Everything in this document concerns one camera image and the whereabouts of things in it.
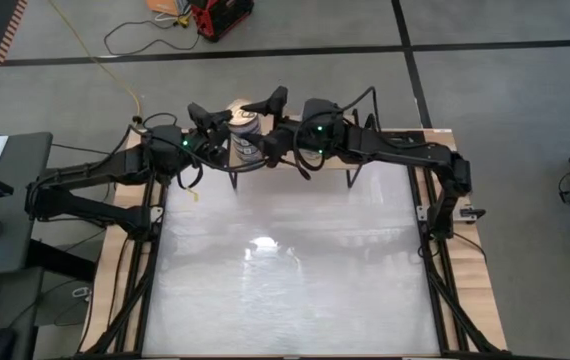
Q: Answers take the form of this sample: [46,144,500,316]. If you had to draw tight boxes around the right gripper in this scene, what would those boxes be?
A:
[240,85,307,169]

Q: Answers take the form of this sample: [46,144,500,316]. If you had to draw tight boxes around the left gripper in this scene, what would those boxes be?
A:
[182,102,234,169]

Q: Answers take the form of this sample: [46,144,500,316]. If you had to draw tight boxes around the wooden shelf black metal legs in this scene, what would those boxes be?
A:
[222,108,365,190]

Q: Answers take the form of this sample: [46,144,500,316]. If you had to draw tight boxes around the red black equipment box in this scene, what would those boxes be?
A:
[188,0,255,43]

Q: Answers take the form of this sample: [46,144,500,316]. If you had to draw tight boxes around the orange box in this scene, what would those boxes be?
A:
[145,0,189,17]

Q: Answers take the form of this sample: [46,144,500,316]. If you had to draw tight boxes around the black desk base bar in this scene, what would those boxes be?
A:
[23,238,99,284]

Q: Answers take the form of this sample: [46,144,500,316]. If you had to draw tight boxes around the grey desk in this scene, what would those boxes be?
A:
[0,131,54,279]

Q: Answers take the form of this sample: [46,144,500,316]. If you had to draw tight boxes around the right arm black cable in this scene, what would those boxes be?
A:
[292,85,381,182]

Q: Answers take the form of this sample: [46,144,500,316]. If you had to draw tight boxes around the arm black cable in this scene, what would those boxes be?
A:
[129,112,267,191]
[292,85,381,182]

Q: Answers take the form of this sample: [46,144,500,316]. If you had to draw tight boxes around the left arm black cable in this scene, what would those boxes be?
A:
[129,112,267,191]

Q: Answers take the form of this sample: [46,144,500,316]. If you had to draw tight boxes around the coiled black plug cable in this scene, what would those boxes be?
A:
[132,112,180,131]

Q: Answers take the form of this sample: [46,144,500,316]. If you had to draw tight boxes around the yellow floor cable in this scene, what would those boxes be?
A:
[47,0,142,117]

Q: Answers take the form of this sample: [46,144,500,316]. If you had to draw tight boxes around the black metal table frame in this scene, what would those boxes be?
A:
[72,112,511,360]

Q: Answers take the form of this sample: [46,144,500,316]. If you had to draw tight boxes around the long black floor cable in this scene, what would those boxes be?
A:
[103,18,201,57]

